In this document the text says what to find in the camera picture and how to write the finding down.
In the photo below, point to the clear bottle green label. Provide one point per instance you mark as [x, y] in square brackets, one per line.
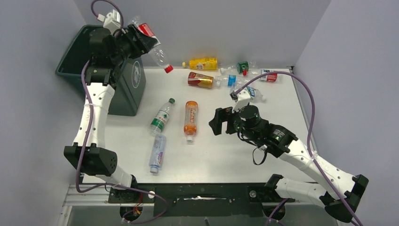
[238, 68]

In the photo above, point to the crushed bottle blue green label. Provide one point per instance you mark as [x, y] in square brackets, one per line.
[255, 95]

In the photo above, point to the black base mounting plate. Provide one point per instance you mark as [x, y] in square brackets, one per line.
[197, 199]

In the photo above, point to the clear bottle red white label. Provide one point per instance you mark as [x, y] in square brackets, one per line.
[156, 51]

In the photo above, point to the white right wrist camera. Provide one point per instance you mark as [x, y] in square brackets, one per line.
[241, 99]

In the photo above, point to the orange drink bottle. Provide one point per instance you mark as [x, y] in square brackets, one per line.
[190, 121]

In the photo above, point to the aluminium frame rail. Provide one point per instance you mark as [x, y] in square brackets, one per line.
[94, 198]

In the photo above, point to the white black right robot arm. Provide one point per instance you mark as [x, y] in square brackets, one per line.
[336, 191]

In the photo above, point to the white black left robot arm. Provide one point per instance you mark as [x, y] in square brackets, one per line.
[100, 76]

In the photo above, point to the clear bottle blue label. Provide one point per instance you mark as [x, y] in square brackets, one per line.
[230, 80]

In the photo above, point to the purple label Ganten bottle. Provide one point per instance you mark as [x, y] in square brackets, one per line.
[156, 157]

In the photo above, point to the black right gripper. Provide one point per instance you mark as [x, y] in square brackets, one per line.
[223, 115]

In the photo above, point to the green cap water bottle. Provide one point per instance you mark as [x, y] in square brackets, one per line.
[161, 118]

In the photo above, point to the dark green plastic bin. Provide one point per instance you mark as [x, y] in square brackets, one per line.
[130, 87]

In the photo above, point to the red gold tea bottle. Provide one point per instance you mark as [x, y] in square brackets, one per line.
[200, 80]

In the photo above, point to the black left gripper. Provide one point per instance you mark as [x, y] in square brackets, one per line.
[142, 44]

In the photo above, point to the yellow juice bottle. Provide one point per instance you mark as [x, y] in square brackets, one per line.
[207, 64]

